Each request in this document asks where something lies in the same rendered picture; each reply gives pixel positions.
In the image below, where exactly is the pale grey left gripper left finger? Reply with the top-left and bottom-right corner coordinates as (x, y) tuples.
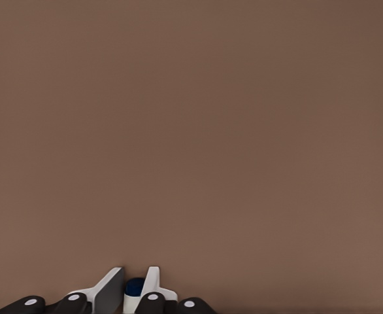
(53, 267), (125, 314)

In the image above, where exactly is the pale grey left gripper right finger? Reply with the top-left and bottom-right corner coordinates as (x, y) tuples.
(133, 266), (178, 314)

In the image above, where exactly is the white pen with blue cap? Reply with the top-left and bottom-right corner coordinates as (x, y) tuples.
(123, 277), (146, 314)

